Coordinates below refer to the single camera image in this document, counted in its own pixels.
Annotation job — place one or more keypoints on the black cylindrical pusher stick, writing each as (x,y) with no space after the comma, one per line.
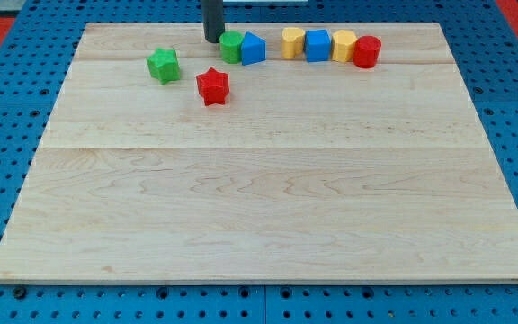
(212,15)

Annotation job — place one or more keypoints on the blue triangle block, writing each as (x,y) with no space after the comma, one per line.
(253,49)

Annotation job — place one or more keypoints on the light wooden board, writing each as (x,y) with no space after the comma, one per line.
(310,173)

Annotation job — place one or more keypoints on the green cylinder block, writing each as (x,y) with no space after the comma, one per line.
(230,43)

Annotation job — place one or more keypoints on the green star block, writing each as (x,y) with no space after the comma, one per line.
(163,65)

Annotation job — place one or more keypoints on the red star block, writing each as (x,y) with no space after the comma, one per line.
(213,86)

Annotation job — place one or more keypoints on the yellow heart block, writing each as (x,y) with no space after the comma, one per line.
(292,42)

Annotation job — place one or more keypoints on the blue cube block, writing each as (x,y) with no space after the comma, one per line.
(317,45)

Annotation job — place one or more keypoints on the yellow hexagon block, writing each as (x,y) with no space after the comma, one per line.
(343,42)

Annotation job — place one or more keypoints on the red cylinder block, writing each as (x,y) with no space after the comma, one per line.
(366,51)

